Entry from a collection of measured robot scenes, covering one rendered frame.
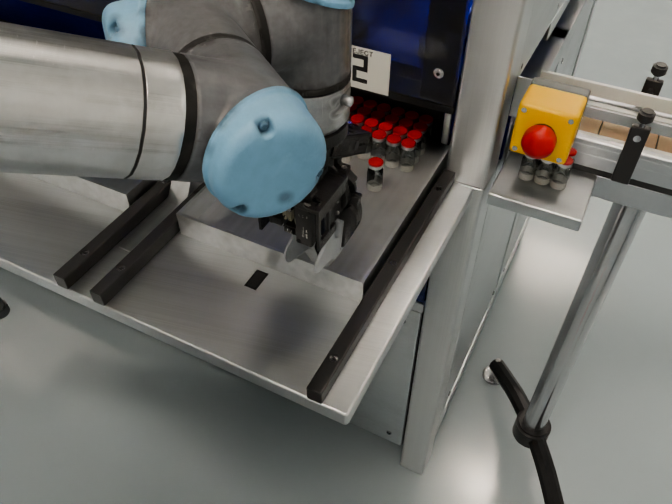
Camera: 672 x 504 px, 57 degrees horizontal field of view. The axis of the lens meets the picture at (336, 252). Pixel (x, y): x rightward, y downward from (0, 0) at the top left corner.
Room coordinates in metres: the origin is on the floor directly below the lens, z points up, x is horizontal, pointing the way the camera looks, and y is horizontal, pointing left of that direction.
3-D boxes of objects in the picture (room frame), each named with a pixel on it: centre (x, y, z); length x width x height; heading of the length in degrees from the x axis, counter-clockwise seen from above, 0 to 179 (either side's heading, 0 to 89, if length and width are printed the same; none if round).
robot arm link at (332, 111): (0.49, 0.02, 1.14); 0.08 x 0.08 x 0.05
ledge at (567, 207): (0.70, -0.30, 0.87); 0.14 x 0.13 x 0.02; 153
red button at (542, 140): (0.63, -0.25, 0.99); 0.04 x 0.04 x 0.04; 63
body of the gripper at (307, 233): (0.49, 0.03, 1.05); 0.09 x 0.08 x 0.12; 153
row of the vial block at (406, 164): (0.76, -0.03, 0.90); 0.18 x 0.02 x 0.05; 63
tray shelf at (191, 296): (0.69, 0.19, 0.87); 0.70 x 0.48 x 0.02; 63
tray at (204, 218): (0.68, 0.01, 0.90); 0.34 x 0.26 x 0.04; 153
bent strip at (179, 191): (0.62, 0.23, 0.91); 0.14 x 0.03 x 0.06; 153
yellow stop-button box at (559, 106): (0.67, -0.27, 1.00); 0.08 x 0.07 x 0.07; 153
